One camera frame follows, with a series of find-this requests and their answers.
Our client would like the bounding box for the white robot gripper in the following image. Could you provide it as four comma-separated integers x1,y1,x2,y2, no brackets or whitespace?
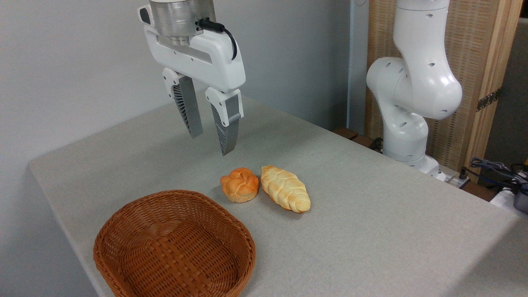
138,4,246,156

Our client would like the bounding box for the round orange bread roll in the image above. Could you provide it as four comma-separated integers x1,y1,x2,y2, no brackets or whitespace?
220,167,259,203

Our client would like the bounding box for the long braided pale bread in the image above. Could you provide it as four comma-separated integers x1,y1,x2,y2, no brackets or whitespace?
260,165,311,213

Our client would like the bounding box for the brown woven wicker basket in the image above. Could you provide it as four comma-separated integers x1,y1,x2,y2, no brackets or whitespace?
93,190,256,297

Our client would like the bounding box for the metal hinge strip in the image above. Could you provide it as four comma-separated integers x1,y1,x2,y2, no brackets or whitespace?
476,87,502,112

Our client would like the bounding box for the dark grey partition panel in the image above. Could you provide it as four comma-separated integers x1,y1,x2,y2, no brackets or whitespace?
485,19,528,165

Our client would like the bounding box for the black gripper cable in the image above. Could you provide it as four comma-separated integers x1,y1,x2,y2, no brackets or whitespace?
198,19,238,61

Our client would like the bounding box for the blue grey cable bundle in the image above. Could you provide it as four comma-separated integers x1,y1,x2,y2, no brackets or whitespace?
470,158,528,194

